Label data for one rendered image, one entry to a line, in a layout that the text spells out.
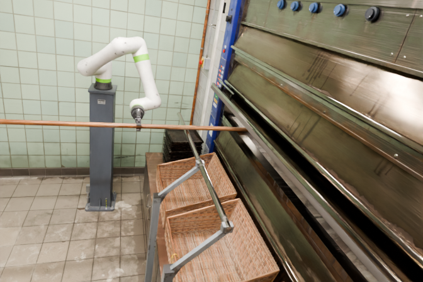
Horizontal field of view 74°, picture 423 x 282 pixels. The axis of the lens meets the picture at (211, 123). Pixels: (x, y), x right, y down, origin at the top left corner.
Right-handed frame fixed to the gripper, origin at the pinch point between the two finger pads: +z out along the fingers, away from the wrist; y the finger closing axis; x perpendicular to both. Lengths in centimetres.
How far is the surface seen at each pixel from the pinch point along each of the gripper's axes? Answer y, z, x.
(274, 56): -59, 29, -68
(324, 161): -30, 90, -67
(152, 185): 61, -19, -15
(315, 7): -85, 53, -68
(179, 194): 60, -5, -35
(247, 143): 1, 20, -69
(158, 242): 61, 40, -15
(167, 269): 24, 89, -10
